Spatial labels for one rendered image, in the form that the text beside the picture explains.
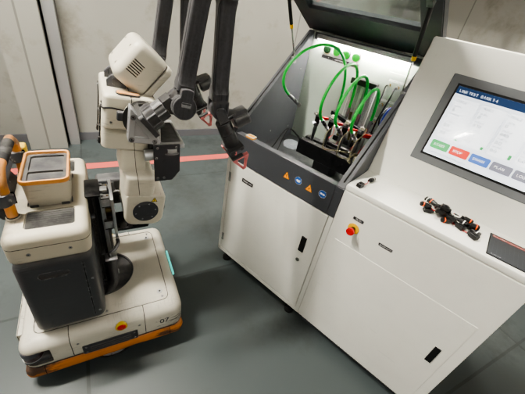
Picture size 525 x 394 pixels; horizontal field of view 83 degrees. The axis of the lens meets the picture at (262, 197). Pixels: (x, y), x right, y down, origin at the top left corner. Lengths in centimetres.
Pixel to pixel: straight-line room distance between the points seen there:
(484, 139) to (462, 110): 14
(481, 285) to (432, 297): 19
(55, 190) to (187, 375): 104
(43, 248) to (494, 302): 156
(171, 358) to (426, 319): 121
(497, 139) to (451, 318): 70
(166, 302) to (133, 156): 73
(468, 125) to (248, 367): 149
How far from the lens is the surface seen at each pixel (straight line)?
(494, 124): 143
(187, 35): 100
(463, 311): 141
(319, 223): 146
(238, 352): 180
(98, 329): 160
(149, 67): 114
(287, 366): 181
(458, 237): 129
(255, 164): 159
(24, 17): 325
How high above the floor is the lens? 158
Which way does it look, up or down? 34 degrees down
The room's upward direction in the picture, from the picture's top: 11 degrees clockwise
